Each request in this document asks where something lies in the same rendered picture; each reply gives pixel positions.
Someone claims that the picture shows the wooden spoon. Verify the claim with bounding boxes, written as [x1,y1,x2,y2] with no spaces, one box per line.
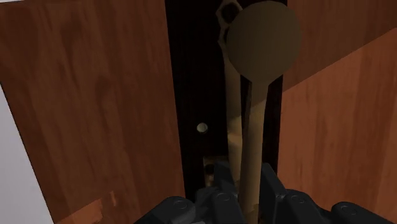
[225,0,303,224]

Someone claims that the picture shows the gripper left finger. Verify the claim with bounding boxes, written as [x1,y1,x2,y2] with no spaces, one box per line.
[134,160,246,224]

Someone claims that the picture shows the pale wooden spatula with hole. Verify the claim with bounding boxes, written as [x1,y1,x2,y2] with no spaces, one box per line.
[215,0,244,187]

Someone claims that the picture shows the black cabinet with pale knob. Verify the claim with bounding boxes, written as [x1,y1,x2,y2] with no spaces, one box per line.
[164,0,288,201]

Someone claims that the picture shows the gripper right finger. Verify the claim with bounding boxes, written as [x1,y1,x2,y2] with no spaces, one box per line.
[259,162,395,224]

